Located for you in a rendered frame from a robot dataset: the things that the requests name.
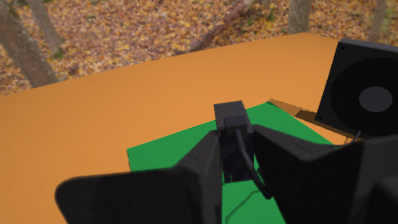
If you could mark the green circuit board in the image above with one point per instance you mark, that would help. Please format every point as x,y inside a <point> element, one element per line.
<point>242,202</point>

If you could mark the black cooling fan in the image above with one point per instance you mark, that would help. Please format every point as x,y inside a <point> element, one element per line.
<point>362,90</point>

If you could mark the black fan cable with plug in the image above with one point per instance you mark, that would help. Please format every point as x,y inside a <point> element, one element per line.
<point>236,140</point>

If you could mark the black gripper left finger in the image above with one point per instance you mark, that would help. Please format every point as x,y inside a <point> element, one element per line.
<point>189,192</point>

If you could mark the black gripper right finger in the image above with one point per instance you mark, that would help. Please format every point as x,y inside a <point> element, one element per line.
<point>318,184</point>

